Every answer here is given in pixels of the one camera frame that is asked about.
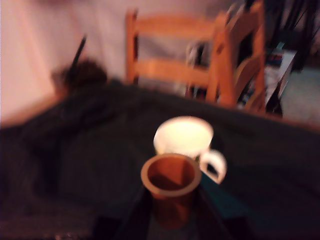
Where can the brown coffee capsule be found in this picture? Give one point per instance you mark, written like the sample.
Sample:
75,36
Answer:
172,190

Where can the white floral printed mug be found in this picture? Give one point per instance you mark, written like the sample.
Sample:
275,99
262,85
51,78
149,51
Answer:
183,135

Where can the dark cloth table cover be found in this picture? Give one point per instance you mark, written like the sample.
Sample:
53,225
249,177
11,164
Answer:
75,155

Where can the wooden ladder-back chair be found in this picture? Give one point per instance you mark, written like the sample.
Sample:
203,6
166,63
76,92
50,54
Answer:
172,70

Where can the wooden chair with curved slats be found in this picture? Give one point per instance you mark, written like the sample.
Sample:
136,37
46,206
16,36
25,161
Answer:
235,62

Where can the black plastic scoop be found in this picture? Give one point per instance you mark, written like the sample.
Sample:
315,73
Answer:
78,56

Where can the white printed box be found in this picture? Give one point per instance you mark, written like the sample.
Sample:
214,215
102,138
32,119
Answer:
281,58

